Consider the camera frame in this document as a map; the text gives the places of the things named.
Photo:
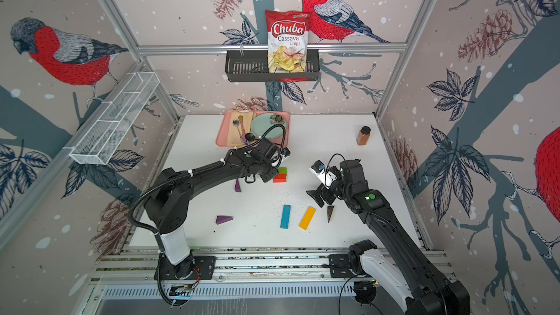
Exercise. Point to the white wire wall basket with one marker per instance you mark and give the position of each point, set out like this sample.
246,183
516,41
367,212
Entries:
102,139

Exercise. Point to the beige napkin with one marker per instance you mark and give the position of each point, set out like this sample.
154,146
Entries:
233,136

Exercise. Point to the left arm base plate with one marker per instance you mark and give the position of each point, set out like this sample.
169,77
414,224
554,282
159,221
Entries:
201,267

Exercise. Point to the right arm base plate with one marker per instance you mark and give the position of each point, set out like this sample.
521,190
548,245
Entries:
343,267

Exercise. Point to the brown spice bottle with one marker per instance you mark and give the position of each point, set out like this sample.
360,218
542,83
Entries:
363,136

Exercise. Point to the purple triangle block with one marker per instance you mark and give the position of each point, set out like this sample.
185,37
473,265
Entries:
221,219
238,188

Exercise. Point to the black wall basket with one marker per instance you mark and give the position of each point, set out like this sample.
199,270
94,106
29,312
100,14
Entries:
252,67

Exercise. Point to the mint green flower plate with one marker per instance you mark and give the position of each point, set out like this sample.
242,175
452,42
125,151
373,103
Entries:
262,123

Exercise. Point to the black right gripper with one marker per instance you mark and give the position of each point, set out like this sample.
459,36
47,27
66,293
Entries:
325,194

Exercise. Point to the gold purple knife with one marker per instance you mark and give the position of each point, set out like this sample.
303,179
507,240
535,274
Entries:
242,129

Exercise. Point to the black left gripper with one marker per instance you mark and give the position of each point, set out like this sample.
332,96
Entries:
266,177

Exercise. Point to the pink tray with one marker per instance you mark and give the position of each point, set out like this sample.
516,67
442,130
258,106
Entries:
223,135

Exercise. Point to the black spoon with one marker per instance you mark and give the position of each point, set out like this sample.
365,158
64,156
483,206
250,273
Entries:
250,137

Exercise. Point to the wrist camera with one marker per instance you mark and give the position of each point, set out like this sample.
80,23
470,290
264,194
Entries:
284,153
323,173

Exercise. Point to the red rectangular block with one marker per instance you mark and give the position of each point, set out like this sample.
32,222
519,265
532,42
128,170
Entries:
280,178

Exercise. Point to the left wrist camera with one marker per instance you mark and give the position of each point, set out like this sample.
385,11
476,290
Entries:
284,153

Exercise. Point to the yellow long block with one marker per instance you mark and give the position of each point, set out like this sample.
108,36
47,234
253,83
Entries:
307,218

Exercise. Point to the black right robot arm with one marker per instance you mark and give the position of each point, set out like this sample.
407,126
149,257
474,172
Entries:
414,283

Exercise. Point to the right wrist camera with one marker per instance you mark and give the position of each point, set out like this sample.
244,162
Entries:
323,173

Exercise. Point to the teal long block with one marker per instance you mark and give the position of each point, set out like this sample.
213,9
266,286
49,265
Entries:
285,217

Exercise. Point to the Chuba cassava chips bag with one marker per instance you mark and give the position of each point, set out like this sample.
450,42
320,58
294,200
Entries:
287,37

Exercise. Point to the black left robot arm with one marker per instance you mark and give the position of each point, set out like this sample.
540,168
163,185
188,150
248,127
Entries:
163,208

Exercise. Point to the dark brown triangle block lower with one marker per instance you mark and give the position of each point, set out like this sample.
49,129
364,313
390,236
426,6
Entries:
330,210

